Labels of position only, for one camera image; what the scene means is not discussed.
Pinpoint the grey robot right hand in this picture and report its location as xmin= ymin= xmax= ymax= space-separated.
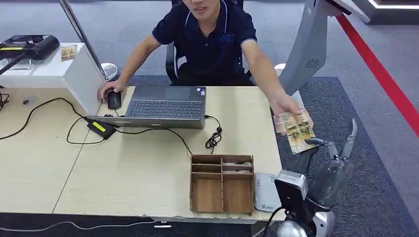
xmin=305 ymin=118 xmax=358 ymax=210

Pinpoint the person's right hand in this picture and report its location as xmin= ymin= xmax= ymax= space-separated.
xmin=97 ymin=80 xmax=127 ymax=103

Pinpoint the person's left hand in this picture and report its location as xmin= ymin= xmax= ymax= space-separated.
xmin=269 ymin=93 xmax=314 ymax=129

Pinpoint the black computer mouse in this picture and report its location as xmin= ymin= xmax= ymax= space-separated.
xmin=107 ymin=91 xmax=122 ymax=110

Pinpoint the round silver base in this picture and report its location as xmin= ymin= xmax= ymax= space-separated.
xmin=99 ymin=63 xmax=119 ymax=82

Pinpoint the white cabinet block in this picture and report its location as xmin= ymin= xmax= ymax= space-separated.
xmin=0 ymin=42 xmax=105 ymax=116

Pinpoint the black power adapter yellow label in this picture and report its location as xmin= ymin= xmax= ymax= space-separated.
xmin=85 ymin=118 xmax=117 ymax=140

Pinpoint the grey white kiosk stand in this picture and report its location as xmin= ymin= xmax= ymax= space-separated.
xmin=275 ymin=0 xmax=371 ymax=110

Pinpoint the small framed picture card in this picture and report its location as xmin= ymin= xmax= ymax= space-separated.
xmin=61 ymin=44 xmax=78 ymax=62

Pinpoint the slanted metal pole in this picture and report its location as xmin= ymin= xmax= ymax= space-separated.
xmin=59 ymin=0 xmax=109 ymax=82

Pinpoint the grey laptop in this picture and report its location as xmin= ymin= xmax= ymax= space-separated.
xmin=88 ymin=85 xmax=207 ymax=129

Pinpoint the black office chair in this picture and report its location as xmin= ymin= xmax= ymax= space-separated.
xmin=165 ymin=0 xmax=254 ymax=84

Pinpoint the black printer device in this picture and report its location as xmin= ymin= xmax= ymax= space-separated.
xmin=0 ymin=35 xmax=61 ymax=76

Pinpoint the person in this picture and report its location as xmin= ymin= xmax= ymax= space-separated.
xmin=97 ymin=0 xmax=314 ymax=130

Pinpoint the wooden compartment box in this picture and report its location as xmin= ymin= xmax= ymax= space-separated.
xmin=190 ymin=154 xmax=256 ymax=217

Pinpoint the white edged grey platform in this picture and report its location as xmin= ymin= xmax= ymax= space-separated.
xmin=352 ymin=0 xmax=419 ymax=26

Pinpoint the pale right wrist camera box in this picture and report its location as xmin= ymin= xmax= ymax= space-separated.
xmin=274 ymin=170 xmax=309 ymax=212

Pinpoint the thin black charger cable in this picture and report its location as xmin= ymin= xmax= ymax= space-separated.
xmin=114 ymin=127 xmax=194 ymax=156

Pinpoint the coiled black cable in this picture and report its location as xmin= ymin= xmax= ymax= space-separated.
xmin=204 ymin=115 xmax=223 ymax=155

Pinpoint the long black power cable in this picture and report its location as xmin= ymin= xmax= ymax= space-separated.
xmin=0 ymin=97 xmax=106 ymax=145

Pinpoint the black cable bundle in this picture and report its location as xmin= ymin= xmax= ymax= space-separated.
xmin=0 ymin=85 xmax=10 ymax=112

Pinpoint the thin white cable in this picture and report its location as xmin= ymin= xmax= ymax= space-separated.
xmin=0 ymin=221 xmax=172 ymax=233

